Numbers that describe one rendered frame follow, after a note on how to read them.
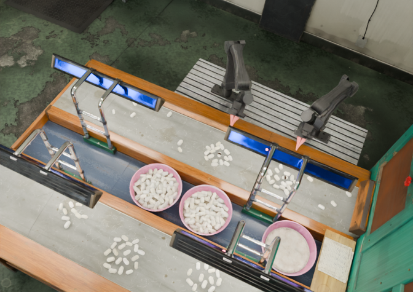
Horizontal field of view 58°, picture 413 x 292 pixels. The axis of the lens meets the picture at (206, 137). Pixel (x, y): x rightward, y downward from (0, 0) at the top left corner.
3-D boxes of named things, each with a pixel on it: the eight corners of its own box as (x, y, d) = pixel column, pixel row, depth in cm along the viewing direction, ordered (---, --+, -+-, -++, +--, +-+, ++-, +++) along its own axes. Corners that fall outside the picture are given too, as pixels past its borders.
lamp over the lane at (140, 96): (61, 58, 197) (57, 48, 191) (165, 101, 187) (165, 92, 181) (51, 68, 193) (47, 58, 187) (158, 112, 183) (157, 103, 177)
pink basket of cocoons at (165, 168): (147, 164, 208) (145, 155, 200) (190, 183, 203) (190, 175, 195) (121, 204, 194) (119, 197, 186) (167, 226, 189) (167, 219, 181)
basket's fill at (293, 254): (270, 223, 194) (273, 219, 189) (311, 241, 190) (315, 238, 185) (255, 262, 182) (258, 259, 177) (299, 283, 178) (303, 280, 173)
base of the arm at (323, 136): (332, 136, 219) (335, 128, 223) (300, 123, 223) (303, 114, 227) (327, 144, 226) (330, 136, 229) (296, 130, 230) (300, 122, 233)
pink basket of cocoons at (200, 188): (180, 190, 201) (181, 182, 193) (230, 194, 202) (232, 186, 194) (176, 238, 186) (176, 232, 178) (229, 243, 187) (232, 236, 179)
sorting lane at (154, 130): (82, 75, 234) (81, 72, 232) (364, 192, 204) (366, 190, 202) (51, 108, 218) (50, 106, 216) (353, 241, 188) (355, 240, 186)
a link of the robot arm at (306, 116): (309, 126, 187) (326, 107, 184) (296, 115, 191) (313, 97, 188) (313, 128, 198) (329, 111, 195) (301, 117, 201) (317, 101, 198)
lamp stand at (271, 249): (225, 248, 186) (239, 213, 148) (263, 265, 182) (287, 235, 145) (210, 284, 175) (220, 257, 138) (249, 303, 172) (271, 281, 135)
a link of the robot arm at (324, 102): (323, 113, 190) (363, 79, 198) (310, 102, 194) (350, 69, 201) (318, 124, 201) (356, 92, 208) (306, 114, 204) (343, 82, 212)
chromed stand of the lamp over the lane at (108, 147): (102, 117, 223) (88, 64, 186) (131, 130, 219) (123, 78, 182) (83, 141, 213) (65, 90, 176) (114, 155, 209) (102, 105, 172)
